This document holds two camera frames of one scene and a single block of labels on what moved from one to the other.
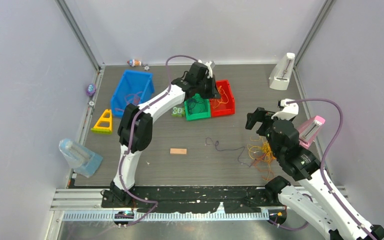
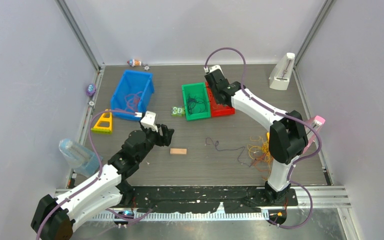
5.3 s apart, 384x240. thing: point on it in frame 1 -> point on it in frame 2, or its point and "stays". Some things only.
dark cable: (194, 107) stays
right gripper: (252, 118) -> (213, 91)
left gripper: (211, 94) -> (161, 140)
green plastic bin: (196, 109) stays
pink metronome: (308, 130) stays
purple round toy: (91, 89) stays
